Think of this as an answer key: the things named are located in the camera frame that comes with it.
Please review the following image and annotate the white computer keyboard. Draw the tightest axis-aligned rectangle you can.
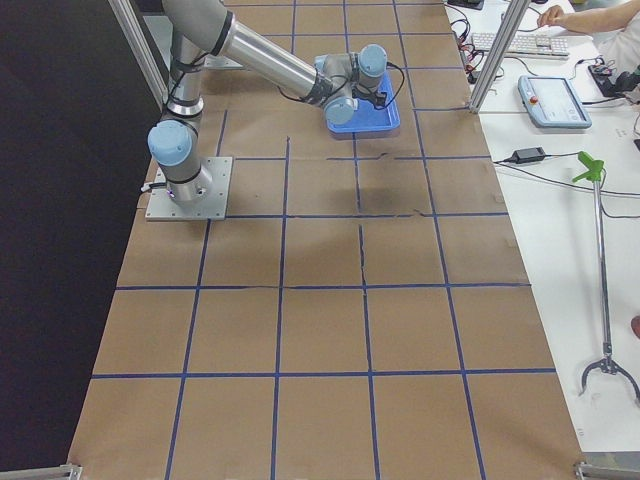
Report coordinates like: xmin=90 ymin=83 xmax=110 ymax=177
xmin=471 ymin=32 xmax=570 ymax=60

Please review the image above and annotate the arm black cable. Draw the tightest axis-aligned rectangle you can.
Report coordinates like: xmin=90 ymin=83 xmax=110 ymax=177
xmin=277 ymin=62 xmax=406 ymax=109

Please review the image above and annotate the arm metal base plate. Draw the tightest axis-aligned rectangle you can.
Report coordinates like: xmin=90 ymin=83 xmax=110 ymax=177
xmin=203 ymin=54 xmax=247 ymax=70
xmin=145 ymin=157 xmax=233 ymax=221

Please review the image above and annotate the robot teach pendant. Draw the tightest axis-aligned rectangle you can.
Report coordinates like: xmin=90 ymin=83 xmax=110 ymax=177
xmin=517 ymin=75 xmax=592 ymax=130

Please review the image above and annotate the person's forearm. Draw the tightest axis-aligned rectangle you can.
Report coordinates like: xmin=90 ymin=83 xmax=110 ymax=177
xmin=556 ymin=2 xmax=639 ymax=34

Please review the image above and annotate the aluminium frame post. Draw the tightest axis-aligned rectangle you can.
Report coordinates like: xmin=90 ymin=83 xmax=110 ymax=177
xmin=108 ymin=0 xmax=169 ymax=109
xmin=468 ymin=0 xmax=529 ymax=113

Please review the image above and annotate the blue plastic tray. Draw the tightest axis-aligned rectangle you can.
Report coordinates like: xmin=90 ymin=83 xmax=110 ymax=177
xmin=323 ymin=72 xmax=400 ymax=137

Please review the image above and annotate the black power adapter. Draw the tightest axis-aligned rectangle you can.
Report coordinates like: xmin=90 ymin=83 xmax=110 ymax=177
xmin=512 ymin=147 xmax=547 ymax=164

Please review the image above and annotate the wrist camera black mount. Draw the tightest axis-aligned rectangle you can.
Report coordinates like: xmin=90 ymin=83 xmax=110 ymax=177
xmin=352 ymin=86 xmax=388 ymax=110

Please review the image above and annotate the person's hand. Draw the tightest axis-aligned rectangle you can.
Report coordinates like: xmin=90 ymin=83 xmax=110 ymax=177
xmin=537 ymin=5 xmax=565 ymax=28

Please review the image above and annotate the green handled reach grabber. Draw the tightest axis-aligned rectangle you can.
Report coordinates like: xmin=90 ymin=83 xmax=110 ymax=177
xmin=572 ymin=151 xmax=639 ymax=405

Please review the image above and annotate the rear aluminium frame post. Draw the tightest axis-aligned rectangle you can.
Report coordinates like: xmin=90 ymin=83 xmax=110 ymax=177
xmin=108 ymin=0 xmax=169 ymax=109

